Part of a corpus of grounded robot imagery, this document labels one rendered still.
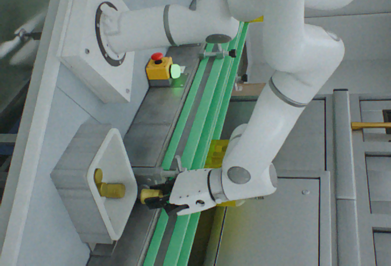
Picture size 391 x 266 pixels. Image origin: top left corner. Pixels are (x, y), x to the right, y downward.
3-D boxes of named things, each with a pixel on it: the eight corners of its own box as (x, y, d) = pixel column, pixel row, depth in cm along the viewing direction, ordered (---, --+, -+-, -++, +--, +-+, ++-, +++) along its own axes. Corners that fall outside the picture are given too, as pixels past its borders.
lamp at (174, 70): (170, 81, 153) (179, 80, 153) (167, 68, 151) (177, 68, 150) (174, 73, 157) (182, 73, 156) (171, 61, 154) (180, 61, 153)
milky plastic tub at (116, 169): (83, 243, 112) (117, 245, 109) (50, 174, 99) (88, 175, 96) (109, 190, 125) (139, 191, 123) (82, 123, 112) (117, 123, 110)
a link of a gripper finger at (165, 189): (178, 192, 111) (154, 197, 114) (182, 183, 114) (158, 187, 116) (173, 183, 110) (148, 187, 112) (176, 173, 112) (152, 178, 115)
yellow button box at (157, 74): (148, 87, 155) (170, 86, 153) (143, 67, 151) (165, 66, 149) (154, 75, 160) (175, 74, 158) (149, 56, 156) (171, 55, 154)
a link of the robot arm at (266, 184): (253, 141, 92) (260, 116, 99) (204, 152, 96) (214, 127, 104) (278, 200, 98) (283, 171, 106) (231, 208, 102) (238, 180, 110)
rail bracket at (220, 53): (198, 60, 167) (235, 59, 163) (194, 42, 163) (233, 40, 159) (200, 55, 170) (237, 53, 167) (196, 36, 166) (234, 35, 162)
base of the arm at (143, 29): (88, 37, 104) (153, 27, 100) (95, -11, 109) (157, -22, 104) (120, 69, 118) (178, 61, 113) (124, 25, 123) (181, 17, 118)
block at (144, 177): (136, 201, 127) (160, 202, 126) (127, 176, 122) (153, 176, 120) (140, 191, 130) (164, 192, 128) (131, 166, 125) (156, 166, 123)
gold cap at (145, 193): (139, 196, 110) (156, 197, 108) (143, 185, 112) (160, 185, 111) (142, 206, 112) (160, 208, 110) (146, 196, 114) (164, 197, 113)
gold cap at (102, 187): (82, 188, 108) (99, 189, 107) (88, 177, 111) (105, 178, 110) (86, 199, 110) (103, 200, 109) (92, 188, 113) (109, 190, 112)
